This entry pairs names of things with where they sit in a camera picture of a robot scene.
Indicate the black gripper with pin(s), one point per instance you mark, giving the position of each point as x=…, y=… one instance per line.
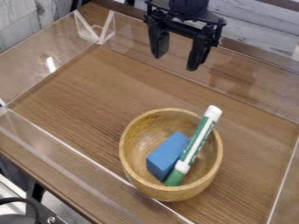
x=188, y=18

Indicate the green and white marker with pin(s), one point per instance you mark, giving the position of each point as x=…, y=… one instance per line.
x=193, y=146

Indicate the brown wooden bowl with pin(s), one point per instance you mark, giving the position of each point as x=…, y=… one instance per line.
x=144, y=134

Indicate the black table frame bracket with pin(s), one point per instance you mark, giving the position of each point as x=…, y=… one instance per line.
x=48, y=217

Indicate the clear acrylic tray wall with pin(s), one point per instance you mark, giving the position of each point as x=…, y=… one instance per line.
x=81, y=78

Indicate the blue rectangular block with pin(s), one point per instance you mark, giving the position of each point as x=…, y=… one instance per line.
x=160, y=161

